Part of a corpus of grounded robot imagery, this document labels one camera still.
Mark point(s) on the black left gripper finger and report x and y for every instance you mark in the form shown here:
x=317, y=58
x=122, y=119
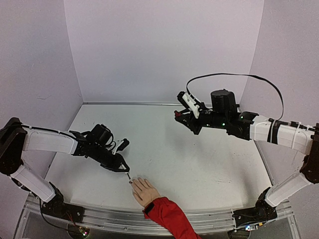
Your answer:
x=120, y=160
x=116, y=169

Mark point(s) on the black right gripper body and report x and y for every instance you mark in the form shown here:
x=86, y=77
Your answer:
x=194, y=121

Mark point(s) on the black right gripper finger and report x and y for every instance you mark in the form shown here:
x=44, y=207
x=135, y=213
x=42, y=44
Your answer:
x=189, y=122
x=188, y=110

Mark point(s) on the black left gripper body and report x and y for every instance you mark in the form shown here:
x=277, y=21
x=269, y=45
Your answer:
x=98, y=156

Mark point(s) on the red nail polish bottle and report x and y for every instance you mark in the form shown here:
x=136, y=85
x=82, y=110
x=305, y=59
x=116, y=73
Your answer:
x=177, y=114

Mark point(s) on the red jacket sleeve forearm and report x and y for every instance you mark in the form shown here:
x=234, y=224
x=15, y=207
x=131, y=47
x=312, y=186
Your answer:
x=170, y=216

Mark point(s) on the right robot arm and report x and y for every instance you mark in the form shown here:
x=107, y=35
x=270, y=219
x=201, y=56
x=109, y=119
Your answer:
x=252, y=126

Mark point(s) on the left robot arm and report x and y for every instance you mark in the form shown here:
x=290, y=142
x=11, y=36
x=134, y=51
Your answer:
x=97, y=144

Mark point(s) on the mannequin hand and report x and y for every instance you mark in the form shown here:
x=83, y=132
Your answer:
x=143, y=191

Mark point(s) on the circuit board with leds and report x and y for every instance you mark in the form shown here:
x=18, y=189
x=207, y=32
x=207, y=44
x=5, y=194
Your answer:
x=77, y=232

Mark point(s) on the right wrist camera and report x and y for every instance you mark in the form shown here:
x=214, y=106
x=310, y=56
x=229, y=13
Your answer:
x=191, y=103

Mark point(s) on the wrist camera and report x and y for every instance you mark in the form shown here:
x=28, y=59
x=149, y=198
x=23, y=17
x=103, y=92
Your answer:
x=120, y=145
x=191, y=103

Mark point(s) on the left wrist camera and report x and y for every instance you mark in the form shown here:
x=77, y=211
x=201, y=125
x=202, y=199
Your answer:
x=120, y=145

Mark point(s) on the aluminium front rail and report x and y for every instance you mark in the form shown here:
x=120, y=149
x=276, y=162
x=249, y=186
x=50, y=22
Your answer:
x=123, y=221

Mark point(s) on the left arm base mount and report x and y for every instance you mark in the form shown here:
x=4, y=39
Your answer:
x=57, y=208

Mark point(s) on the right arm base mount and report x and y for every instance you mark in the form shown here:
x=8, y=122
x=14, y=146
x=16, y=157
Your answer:
x=260, y=213

